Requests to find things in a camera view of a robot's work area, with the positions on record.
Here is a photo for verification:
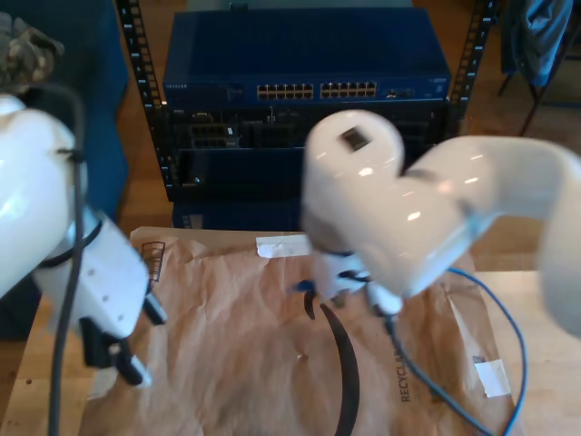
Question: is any blue network cable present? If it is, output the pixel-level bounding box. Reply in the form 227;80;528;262
286;266;530;436

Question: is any white shipping label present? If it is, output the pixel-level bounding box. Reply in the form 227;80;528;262
87;370;120;401

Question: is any long white tape strip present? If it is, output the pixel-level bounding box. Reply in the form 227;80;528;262
255;232;315;259

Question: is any brown paper mailer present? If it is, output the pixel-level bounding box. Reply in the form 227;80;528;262
81;225;523;436

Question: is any blue sofa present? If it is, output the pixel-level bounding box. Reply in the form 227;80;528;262
0;0;131;340

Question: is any black rack server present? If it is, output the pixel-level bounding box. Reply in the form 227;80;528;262
165;104;448;151

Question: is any short white tape strip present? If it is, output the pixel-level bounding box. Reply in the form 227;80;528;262
473;357;513;398

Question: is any camouflage cloth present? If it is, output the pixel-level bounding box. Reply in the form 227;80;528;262
0;11;65;94

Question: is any dark metal chair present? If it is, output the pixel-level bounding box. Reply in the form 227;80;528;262
497;0;581;137

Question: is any grey blue jacket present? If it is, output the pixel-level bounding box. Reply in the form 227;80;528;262
500;0;574;87

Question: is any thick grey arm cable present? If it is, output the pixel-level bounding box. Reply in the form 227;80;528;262
26;83;88;436

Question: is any black camera cable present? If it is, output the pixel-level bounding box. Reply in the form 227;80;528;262
383;315;496;436

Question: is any black rack frame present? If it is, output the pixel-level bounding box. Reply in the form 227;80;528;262
115;0;498;203

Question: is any blue network switch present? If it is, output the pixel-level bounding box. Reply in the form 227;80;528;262
162;9;453;108

